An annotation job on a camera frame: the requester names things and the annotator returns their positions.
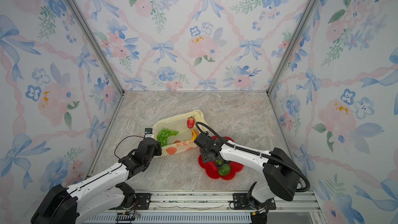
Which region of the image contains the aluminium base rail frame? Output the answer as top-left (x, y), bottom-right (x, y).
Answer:
top-left (82, 191), bottom-right (326, 224)

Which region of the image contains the aluminium corner frame post left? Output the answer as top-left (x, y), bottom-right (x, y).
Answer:
top-left (65, 0), bottom-right (124, 95)

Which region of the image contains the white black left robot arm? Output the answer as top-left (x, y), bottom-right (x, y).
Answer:
top-left (31, 138), bottom-right (162, 224)

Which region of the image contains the aluminium corner frame post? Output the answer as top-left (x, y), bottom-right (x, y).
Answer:
top-left (267, 0), bottom-right (319, 97)
top-left (65, 0), bottom-right (124, 95)

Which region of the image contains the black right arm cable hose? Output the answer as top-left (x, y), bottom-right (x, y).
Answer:
top-left (195, 121), bottom-right (311, 192)

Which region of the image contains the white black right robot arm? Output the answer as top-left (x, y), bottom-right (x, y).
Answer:
top-left (194, 132), bottom-right (301, 208)

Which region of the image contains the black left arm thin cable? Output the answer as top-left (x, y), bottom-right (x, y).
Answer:
top-left (113, 128), bottom-right (154, 160)

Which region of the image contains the yellow banana in bag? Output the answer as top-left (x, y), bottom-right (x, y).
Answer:
top-left (190, 130), bottom-right (199, 141)

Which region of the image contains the pale yellow plastic bag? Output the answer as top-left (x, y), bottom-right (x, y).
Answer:
top-left (152, 110), bottom-right (206, 157)

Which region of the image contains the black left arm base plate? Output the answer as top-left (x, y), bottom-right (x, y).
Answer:
top-left (111, 193), bottom-right (152, 211)

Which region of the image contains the red flower-shaped plate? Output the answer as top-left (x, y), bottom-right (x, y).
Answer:
top-left (198, 155), bottom-right (244, 181)

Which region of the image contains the dark green avocado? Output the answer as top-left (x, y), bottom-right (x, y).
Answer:
top-left (218, 163), bottom-right (231, 176)

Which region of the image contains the red fruit in bag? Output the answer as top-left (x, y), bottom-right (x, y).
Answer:
top-left (187, 117), bottom-right (195, 129)

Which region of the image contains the green grapes bunch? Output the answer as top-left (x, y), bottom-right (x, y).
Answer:
top-left (157, 128), bottom-right (179, 147)

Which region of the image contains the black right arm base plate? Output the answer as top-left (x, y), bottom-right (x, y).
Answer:
top-left (230, 193), bottom-right (276, 211)

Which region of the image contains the aluminium corner frame post right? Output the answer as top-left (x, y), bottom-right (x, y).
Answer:
top-left (267, 0), bottom-right (319, 97)

